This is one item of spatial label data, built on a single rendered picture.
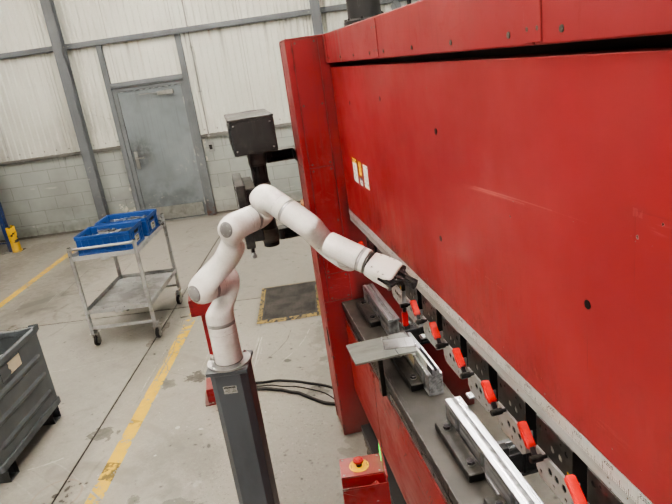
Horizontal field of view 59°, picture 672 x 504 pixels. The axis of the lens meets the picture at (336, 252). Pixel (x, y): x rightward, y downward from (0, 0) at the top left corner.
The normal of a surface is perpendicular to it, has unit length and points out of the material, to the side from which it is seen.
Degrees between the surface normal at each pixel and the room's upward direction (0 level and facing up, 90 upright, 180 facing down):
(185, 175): 90
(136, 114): 90
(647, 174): 90
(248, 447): 90
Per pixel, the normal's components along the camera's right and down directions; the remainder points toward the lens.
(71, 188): 0.00, 0.32
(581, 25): -0.97, 0.18
